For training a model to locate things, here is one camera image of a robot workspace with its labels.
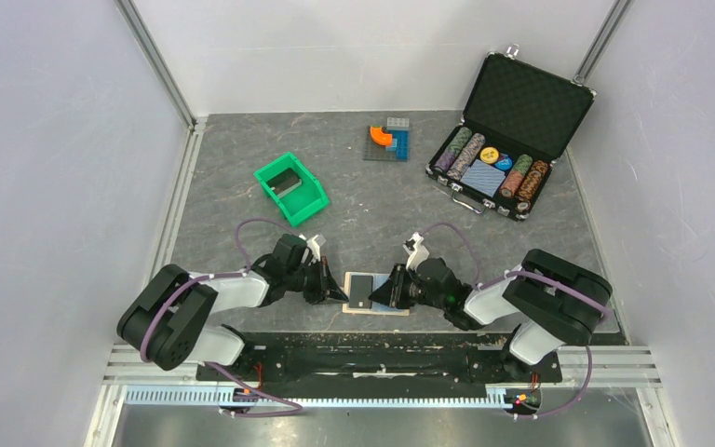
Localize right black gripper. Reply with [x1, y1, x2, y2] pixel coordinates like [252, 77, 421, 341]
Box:
[368, 263, 447, 310]

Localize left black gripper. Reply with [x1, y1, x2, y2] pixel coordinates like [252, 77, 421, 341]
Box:
[285, 256, 348, 305]

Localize black card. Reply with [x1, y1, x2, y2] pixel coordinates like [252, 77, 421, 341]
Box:
[348, 274, 374, 310]

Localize beige leather card holder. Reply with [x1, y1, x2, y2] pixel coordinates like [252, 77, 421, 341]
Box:
[342, 271, 410, 317]

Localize dark card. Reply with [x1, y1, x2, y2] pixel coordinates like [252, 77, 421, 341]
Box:
[267, 169, 303, 198]

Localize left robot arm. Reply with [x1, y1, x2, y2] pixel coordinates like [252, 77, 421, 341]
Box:
[115, 234, 348, 380]

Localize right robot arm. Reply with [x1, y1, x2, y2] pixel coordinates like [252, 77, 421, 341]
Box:
[368, 249, 613, 380]

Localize blue playing card deck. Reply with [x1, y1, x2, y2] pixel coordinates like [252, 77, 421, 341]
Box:
[460, 161, 506, 197]

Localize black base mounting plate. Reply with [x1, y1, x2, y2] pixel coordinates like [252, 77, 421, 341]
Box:
[227, 332, 563, 399]

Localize green plastic bin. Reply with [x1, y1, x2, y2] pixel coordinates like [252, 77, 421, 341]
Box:
[254, 152, 330, 227]

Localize grey lego baseplate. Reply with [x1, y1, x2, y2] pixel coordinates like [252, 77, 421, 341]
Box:
[362, 136, 399, 162]

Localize blue lego bricks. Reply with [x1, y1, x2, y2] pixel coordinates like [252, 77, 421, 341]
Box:
[386, 130, 410, 162]

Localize orange curved lego piece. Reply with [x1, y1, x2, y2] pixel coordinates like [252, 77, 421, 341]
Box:
[369, 126, 394, 147]

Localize purple green chip stack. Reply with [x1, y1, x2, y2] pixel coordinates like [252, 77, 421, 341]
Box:
[433, 127, 473, 173]

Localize grey lego brick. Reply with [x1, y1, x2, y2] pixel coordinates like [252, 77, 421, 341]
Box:
[384, 117, 410, 131]

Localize yellow dealer chip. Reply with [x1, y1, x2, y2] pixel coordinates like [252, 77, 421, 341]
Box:
[479, 146, 501, 165]

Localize blue dealer chip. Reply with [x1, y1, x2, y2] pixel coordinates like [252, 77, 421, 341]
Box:
[494, 156, 514, 171]

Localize green red chip stack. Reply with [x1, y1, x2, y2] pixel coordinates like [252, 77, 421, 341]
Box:
[500, 155, 533, 198]

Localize pink grey chip stack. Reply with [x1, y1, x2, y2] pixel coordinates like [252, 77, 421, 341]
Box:
[447, 133, 486, 181]

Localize orange black chip stack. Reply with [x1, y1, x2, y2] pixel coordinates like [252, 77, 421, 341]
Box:
[516, 160, 549, 212]

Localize black poker chip case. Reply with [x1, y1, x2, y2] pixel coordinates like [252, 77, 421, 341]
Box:
[425, 51, 596, 222]

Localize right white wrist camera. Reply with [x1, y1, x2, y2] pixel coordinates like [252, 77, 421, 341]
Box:
[402, 232, 429, 271]

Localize white slotted cable duct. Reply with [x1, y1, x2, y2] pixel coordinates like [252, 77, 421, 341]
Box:
[124, 385, 540, 411]

